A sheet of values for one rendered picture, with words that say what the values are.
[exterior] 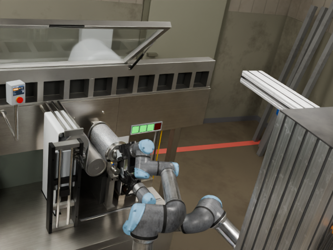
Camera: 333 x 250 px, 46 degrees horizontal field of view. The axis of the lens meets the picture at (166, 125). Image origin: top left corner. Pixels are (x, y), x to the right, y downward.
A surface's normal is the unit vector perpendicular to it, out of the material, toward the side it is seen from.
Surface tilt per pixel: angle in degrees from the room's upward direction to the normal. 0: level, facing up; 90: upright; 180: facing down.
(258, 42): 90
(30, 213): 0
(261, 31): 90
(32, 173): 90
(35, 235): 0
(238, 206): 0
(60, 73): 90
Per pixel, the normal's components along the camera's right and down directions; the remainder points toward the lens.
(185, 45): 0.40, 0.48
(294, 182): -0.90, 0.06
